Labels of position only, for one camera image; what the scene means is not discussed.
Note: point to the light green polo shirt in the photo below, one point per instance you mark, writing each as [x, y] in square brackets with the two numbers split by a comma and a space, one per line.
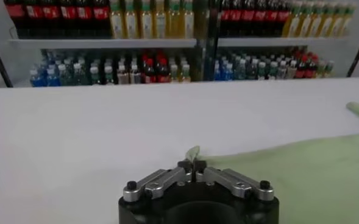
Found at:
[289, 182]

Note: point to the dark bottle white cap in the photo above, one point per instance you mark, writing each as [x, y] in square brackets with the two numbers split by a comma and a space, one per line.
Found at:
[95, 76]
[108, 76]
[261, 72]
[273, 72]

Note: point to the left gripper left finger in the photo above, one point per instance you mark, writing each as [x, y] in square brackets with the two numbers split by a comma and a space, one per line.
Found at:
[161, 182]

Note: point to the clear green water bottle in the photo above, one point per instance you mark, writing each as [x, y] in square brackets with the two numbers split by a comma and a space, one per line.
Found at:
[65, 76]
[79, 76]
[252, 71]
[241, 71]

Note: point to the open beverage display cabinet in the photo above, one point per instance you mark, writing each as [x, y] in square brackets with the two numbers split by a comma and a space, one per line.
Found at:
[22, 64]
[340, 58]

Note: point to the blue water bottle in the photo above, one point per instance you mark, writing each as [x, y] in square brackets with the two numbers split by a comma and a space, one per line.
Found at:
[37, 79]
[228, 73]
[53, 79]
[218, 73]

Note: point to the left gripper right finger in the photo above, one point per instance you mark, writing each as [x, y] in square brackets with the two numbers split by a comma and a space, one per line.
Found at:
[231, 182]

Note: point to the dark bottle white label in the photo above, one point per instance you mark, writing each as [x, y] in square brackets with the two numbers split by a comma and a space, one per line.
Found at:
[292, 71]
[123, 76]
[135, 75]
[282, 71]

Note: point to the red cap cola bottle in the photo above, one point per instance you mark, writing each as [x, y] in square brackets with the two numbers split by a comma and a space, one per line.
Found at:
[68, 18]
[248, 18]
[302, 68]
[225, 18]
[237, 18]
[271, 18]
[101, 18]
[163, 72]
[85, 18]
[282, 16]
[34, 18]
[51, 18]
[14, 18]
[149, 73]
[260, 18]
[313, 67]

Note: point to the white cabinet shelf board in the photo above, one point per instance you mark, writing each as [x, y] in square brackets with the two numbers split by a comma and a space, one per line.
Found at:
[282, 41]
[103, 43]

